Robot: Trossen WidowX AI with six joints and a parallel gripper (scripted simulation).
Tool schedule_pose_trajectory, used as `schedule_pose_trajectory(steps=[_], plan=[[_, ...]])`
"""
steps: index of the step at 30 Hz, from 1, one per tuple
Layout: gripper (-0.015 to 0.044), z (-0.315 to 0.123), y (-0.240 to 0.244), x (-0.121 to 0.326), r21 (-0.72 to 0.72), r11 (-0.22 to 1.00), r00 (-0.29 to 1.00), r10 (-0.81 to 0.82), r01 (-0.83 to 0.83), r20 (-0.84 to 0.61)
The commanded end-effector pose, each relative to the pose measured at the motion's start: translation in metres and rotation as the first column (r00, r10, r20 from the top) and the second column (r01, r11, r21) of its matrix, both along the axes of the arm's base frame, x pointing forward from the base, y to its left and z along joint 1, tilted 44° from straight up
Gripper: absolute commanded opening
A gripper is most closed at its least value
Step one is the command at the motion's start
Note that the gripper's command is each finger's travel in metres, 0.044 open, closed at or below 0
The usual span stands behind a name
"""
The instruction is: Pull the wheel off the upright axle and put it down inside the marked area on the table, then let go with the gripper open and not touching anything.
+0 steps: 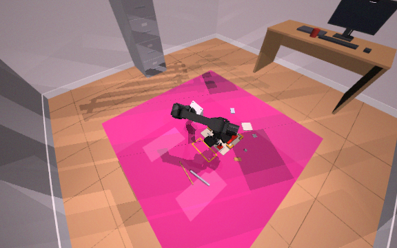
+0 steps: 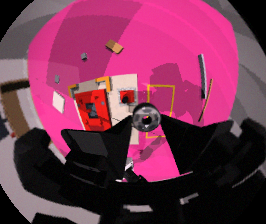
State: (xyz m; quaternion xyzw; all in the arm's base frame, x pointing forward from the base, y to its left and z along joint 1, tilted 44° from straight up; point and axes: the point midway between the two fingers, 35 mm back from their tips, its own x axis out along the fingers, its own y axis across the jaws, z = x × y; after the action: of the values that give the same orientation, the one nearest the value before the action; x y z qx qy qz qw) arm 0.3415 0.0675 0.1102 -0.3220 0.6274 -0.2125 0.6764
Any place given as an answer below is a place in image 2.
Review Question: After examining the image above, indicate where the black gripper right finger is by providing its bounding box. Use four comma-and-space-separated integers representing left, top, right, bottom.
160, 115, 234, 175

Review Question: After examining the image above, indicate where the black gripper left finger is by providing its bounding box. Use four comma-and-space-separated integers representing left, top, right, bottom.
60, 115, 133, 180

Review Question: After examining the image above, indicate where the grey rectangular bar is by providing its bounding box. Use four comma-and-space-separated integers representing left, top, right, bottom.
198, 53, 207, 99

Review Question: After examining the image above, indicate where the brown rectangular block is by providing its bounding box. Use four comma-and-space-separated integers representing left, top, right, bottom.
105, 39, 124, 53

